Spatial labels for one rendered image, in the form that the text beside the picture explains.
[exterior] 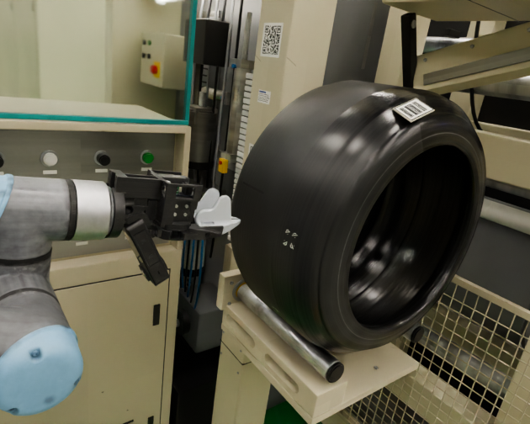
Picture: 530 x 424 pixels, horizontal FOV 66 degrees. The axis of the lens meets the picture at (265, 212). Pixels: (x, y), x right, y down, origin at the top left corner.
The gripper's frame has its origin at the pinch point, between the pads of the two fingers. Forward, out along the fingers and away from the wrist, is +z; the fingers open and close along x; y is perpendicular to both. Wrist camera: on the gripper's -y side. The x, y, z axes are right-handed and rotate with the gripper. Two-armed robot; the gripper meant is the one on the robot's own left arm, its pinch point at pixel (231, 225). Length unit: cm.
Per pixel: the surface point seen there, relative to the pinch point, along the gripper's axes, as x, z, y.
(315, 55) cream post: 26, 33, 33
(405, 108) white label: -9.0, 22.7, 24.0
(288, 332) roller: 2.7, 23.2, -26.4
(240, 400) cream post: 26, 36, -68
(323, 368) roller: -8.8, 22.9, -27.1
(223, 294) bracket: 23.9, 19.5, -28.4
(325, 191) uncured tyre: -8.1, 10.4, 8.8
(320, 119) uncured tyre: 1.3, 14.9, 19.0
